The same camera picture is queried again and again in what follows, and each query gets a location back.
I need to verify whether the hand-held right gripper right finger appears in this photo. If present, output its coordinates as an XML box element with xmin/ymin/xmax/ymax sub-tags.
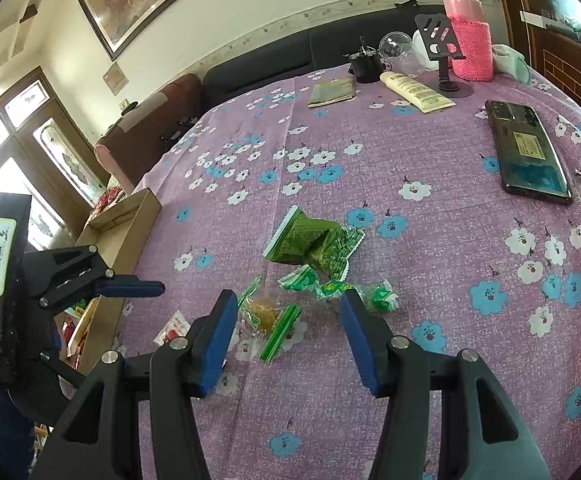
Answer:
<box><xmin>339</xmin><ymin>289</ymin><xmax>552</xmax><ymax>480</ymax></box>

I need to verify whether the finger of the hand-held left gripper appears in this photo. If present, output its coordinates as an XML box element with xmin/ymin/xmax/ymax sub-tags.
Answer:
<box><xmin>20</xmin><ymin>244</ymin><xmax>167</xmax><ymax>312</ymax></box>

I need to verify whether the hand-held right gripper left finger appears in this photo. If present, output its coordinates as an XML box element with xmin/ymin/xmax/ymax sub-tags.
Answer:
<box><xmin>29</xmin><ymin>289</ymin><xmax>240</xmax><ymax>480</ymax></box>

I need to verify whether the long white red snack packet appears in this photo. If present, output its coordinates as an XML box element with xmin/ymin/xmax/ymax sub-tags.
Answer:
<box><xmin>153</xmin><ymin>310</ymin><xmax>191</xmax><ymax>346</ymax></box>

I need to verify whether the shallow cardboard box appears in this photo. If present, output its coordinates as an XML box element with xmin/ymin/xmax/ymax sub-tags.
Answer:
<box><xmin>68</xmin><ymin>187</ymin><xmax>164</xmax><ymax>376</ymax></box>

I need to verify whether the green candy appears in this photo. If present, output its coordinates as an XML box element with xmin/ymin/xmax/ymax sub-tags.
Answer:
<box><xmin>318</xmin><ymin>280</ymin><xmax>400</xmax><ymax>313</ymax></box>
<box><xmin>278</xmin><ymin>265</ymin><xmax>321</xmax><ymax>293</ymax></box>

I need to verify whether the clear green-edged candy packet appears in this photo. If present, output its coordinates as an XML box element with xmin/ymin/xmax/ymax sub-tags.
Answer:
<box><xmin>235</xmin><ymin>274</ymin><xmax>304</xmax><ymax>363</ymax></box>

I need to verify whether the green triangular snack packet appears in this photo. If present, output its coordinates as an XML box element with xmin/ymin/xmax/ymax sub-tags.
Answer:
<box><xmin>308</xmin><ymin>225</ymin><xmax>366</xmax><ymax>281</ymax></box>
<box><xmin>263</xmin><ymin>205</ymin><xmax>331</xmax><ymax>266</ymax></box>

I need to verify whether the patterned brown blanket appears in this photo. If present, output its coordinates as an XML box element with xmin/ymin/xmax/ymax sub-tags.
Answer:
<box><xmin>88</xmin><ymin>187</ymin><xmax>126</xmax><ymax>216</ymax></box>

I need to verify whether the person's blue clothing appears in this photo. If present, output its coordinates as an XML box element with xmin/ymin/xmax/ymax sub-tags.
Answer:
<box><xmin>0</xmin><ymin>370</ymin><xmax>38</xmax><ymax>480</ymax></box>

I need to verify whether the purple floral tablecloth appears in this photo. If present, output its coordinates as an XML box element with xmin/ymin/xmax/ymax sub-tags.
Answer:
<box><xmin>115</xmin><ymin>67</ymin><xmax>581</xmax><ymax>480</ymax></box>

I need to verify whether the maroon armchair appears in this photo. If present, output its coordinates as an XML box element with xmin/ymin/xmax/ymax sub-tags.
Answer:
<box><xmin>94</xmin><ymin>74</ymin><xmax>206</xmax><ymax>196</ymax></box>

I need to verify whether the wooden glass door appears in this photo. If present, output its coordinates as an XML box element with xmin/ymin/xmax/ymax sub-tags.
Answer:
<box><xmin>0</xmin><ymin>70</ymin><xmax>111</xmax><ymax>251</ymax></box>

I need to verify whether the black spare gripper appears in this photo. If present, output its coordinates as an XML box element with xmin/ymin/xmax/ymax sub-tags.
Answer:
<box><xmin>158</xmin><ymin>115</ymin><xmax>201</xmax><ymax>143</ymax></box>

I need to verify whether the olive notebook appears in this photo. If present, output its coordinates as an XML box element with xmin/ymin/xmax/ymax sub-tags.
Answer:
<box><xmin>307</xmin><ymin>77</ymin><xmax>357</xmax><ymax>109</ymax></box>

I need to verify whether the black smartphone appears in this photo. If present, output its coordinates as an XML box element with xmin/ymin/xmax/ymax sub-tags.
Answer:
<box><xmin>485</xmin><ymin>99</ymin><xmax>575</xmax><ymax>206</ymax></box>

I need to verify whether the cream lotion tube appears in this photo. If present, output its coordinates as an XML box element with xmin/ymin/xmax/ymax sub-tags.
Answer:
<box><xmin>379</xmin><ymin>71</ymin><xmax>456</xmax><ymax>113</ymax></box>

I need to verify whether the black sofa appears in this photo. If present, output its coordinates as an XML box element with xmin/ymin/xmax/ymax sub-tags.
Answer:
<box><xmin>200</xmin><ymin>2</ymin><xmax>451</xmax><ymax>111</ymax></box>

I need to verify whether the clear glass bowl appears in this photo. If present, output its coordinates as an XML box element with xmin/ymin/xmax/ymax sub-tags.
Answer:
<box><xmin>378</xmin><ymin>31</ymin><xmax>429</xmax><ymax>77</ymax></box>

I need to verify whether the pink bottle with knitted sleeve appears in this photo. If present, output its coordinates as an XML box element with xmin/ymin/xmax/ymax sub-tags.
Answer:
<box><xmin>443</xmin><ymin>0</ymin><xmax>495</xmax><ymax>82</ymax></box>

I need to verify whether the mint white container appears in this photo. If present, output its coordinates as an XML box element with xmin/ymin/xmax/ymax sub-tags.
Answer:
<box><xmin>491</xmin><ymin>44</ymin><xmax>531</xmax><ymax>86</ymax></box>

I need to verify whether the black phone stand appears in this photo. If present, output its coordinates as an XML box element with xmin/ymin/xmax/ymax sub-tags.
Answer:
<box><xmin>415</xmin><ymin>12</ymin><xmax>475</xmax><ymax>100</ymax></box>

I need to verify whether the small wall plaque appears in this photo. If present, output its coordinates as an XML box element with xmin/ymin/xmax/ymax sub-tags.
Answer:
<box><xmin>102</xmin><ymin>62</ymin><xmax>130</xmax><ymax>95</ymax></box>

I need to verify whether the framed wall painting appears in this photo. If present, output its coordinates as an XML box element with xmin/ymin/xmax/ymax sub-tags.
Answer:
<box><xmin>78</xmin><ymin>0</ymin><xmax>241</xmax><ymax>61</ymax></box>

